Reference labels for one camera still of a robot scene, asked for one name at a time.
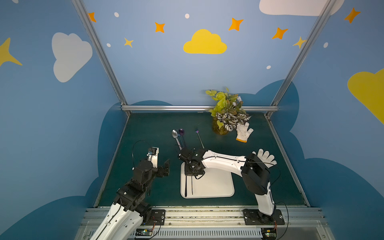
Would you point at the white glove yellow cuff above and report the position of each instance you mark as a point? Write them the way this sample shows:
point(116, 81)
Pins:
point(266, 158)
point(243, 132)

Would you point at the white rectangular tray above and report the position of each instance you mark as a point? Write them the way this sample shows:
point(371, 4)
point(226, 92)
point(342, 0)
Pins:
point(214, 184)

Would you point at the blue fork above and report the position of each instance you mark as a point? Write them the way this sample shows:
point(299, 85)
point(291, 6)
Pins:
point(182, 143)

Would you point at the left green circuit board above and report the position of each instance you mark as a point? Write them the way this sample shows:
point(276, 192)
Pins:
point(143, 233)

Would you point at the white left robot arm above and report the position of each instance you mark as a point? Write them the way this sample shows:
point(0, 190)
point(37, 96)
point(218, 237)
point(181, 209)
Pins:
point(129, 210)

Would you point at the pink handled silver spoon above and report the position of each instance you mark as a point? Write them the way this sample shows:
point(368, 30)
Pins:
point(175, 135)

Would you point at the green circuit board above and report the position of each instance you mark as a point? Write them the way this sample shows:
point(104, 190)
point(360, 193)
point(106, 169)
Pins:
point(143, 233)
point(269, 234)

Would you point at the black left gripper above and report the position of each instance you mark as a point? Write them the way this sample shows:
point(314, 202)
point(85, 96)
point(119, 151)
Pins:
point(163, 170)

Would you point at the aluminium right frame post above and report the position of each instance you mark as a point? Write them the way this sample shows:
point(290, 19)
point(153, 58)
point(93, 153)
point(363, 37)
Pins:
point(311, 39)

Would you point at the white glove yellow cuff near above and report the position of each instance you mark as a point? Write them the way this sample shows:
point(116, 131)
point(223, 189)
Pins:
point(266, 158)

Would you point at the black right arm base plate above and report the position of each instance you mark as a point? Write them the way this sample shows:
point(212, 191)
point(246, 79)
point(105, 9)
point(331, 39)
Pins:
point(255, 217)

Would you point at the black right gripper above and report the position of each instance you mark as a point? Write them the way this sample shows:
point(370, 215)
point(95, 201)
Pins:
point(191, 156)

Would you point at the aluminium frame post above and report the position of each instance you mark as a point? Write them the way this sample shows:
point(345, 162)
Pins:
point(91, 31)
point(311, 39)

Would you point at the glass vase with leafy plant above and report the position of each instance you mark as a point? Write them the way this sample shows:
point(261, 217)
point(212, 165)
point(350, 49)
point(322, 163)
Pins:
point(228, 111)

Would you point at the dark purple spoon on table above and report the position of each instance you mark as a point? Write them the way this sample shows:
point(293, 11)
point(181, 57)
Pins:
point(182, 133)

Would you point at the white glove yellow cuff far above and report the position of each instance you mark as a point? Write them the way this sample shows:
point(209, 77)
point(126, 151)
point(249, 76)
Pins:
point(243, 132)

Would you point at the right green circuit board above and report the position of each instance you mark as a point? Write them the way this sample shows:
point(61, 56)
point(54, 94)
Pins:
point(269, 234)

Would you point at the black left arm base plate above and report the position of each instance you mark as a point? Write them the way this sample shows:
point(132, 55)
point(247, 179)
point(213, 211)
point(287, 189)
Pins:
point(155, 216)

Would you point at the aluminium left frame post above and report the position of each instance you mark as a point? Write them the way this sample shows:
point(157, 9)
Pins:
point(91, 31)

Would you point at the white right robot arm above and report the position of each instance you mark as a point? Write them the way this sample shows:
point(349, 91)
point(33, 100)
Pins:
point(254, 169)

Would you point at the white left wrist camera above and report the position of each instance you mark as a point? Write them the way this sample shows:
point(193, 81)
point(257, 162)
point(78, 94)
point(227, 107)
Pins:
point(153, 154)

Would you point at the aluminium back frame rail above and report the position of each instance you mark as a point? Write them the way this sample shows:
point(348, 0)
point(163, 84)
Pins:
point(194, 108)

